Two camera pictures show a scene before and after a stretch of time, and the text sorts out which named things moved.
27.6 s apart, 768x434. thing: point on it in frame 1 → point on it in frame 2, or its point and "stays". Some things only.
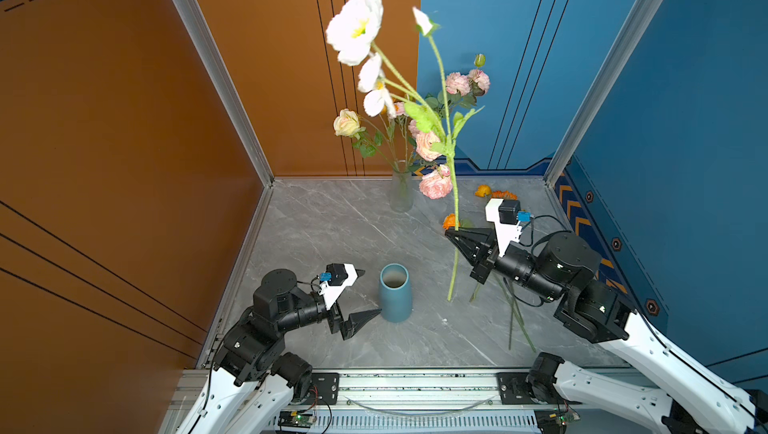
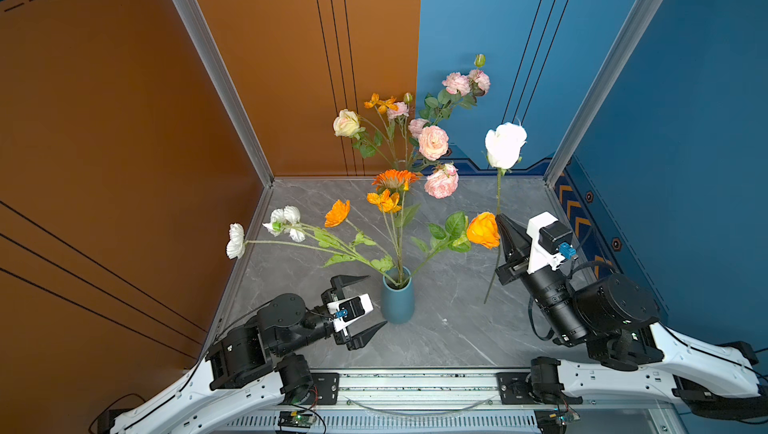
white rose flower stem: (370, 139) stays
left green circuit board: (295, 419) stays
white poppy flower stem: (388, 91) → (287, 219)
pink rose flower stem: (463, 88) stays
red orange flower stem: (485, 191) → (391, 179)
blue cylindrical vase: (395, 292) stays
